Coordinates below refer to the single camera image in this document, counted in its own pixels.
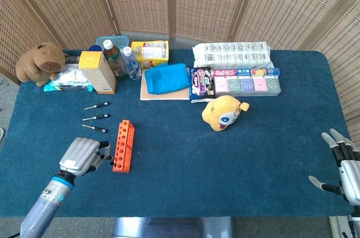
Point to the blue felt table cover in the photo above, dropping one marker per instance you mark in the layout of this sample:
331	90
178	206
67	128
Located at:
197	170

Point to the wet wipes pack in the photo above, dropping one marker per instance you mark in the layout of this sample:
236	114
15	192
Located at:
70	79

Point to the dark robot base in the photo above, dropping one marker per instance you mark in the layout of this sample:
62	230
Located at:
171	228

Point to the woven folding screen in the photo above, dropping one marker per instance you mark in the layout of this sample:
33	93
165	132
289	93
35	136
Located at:
208	1

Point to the white paper towel pack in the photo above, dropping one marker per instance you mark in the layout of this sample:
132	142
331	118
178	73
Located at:
233	53

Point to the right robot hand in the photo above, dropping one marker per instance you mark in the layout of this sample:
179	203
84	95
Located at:
350	176

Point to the blue lidded plastic container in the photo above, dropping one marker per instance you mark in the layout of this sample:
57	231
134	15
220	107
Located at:
118	39

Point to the brown capybara plush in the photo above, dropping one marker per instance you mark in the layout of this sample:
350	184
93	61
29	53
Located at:
39	62

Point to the yellow plush toy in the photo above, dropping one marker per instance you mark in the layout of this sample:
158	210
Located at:
219	114

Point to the blue cloth bag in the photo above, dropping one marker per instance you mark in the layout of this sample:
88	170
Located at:
167	79

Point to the beige flat board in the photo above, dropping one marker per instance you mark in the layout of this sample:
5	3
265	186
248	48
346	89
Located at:
166	96

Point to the orange screwdriver holder block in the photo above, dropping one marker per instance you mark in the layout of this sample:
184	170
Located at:
123	142

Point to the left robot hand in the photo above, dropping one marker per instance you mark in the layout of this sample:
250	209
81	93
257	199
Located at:
80	155

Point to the green tea bottle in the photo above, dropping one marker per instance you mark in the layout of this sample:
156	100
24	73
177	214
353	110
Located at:
115	60

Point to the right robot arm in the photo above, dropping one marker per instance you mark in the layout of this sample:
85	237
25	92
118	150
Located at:
355	222

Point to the yellow carton box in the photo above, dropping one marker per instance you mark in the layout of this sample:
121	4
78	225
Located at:
98	76

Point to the yellow snack bag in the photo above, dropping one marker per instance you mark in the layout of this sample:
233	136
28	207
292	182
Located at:
150	52

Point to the dark snack packet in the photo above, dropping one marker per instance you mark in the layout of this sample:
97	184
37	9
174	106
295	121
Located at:
201	84

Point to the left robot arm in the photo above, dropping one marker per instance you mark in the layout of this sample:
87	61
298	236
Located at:
46	204

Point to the clear water bottle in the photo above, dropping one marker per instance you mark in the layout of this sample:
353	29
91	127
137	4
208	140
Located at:
132	65

